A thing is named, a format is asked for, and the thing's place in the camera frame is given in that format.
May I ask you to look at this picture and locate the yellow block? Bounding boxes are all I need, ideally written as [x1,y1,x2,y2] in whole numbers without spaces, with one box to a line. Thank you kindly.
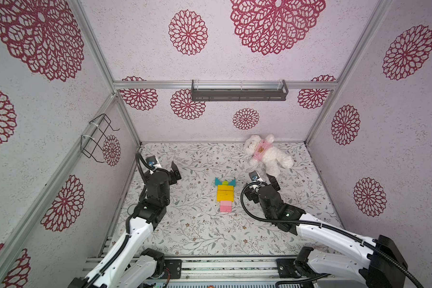
[217,185,234,192]
[217,196,234,202]
[217,191,234,198]

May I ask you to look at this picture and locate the hot pink block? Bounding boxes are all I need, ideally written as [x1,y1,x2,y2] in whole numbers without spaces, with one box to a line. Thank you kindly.
[220,206,232,212]

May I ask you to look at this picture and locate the teal triangle block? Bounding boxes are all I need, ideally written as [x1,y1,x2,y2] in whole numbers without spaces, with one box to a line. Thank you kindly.
[214,178,224,186]

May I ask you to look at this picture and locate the light pink block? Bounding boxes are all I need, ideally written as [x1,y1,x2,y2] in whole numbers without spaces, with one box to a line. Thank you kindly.
[220,201,232,208]

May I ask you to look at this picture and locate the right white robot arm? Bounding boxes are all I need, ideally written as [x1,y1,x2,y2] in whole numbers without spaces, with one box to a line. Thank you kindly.
[240,171,408,288]

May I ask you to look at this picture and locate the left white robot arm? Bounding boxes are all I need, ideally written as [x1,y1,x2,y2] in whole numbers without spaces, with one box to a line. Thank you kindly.
[68,157,182,288]

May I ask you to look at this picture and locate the white teddy bear pink shirt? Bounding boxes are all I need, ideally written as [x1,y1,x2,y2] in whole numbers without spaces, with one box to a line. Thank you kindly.
[244,134,294,177]

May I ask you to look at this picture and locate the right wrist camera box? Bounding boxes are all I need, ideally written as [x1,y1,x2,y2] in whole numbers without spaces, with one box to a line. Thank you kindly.
[248,170,264,185]

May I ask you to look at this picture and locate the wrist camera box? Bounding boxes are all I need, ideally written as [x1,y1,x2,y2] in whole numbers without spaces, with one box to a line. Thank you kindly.
[145,156,162,170]
[248,170,264,185]

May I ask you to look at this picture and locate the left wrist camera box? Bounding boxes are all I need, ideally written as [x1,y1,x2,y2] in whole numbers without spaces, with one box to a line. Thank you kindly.
[145,156,162,170]

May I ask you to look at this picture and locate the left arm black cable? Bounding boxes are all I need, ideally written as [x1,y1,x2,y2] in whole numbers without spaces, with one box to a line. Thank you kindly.
[93,152,156,285]

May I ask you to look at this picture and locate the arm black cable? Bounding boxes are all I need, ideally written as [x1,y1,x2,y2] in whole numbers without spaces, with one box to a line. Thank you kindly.
[240,180,425,288]
[93,152,156,285]

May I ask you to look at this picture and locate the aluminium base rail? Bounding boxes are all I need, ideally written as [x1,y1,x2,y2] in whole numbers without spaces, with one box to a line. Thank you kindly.
[80,254,382,282]

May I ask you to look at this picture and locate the black wire wall rack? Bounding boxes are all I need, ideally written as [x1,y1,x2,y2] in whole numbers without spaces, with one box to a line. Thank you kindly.
[80,114,120,163]

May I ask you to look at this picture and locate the black wall shelf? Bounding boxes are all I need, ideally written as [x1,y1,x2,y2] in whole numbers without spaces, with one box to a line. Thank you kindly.
[191,80,289,102]

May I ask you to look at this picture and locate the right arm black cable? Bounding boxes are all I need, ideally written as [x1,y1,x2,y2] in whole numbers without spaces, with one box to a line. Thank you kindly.
[240,180,425,288]

